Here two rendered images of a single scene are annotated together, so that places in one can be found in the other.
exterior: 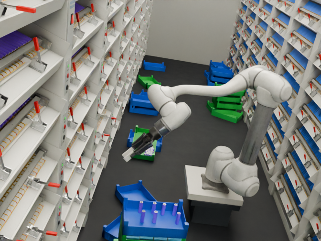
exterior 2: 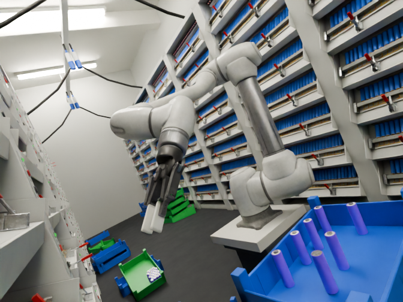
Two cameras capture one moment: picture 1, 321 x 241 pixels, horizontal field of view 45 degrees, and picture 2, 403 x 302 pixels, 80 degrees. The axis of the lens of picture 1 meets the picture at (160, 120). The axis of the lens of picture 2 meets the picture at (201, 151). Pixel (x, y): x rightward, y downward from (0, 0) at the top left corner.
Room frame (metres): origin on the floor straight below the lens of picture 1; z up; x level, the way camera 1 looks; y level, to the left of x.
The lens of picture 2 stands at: (1.26, 0.28, 0.69)
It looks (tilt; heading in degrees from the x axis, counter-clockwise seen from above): 0 degrees down; 331
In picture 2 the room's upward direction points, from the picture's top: 23 degrees counter-clockwise
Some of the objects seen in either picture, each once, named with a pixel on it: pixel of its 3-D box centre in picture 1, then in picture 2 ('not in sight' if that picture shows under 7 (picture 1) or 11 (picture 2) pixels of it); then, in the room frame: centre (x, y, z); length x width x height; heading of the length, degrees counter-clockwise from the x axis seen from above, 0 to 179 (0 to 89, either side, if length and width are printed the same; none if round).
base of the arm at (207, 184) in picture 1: (215, 179); (254, 214); (2.27, -0.43, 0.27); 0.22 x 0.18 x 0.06; 1
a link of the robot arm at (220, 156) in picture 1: (220, 163); (248, 189); (2.24, -0.43, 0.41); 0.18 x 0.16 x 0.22; 36
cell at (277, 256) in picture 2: (140, 206); (282, 268); (1.60, 0.03, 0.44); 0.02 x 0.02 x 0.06
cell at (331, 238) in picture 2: (155, 216); (336, 250); (1.55, -0.05, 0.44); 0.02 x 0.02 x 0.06
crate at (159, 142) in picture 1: (145, 140); (139, 274); (3.11, 0.10, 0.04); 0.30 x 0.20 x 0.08; 91
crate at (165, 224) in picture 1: (154, 216); (334, 249); (1.55, -0.05, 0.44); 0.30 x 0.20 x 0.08; 99
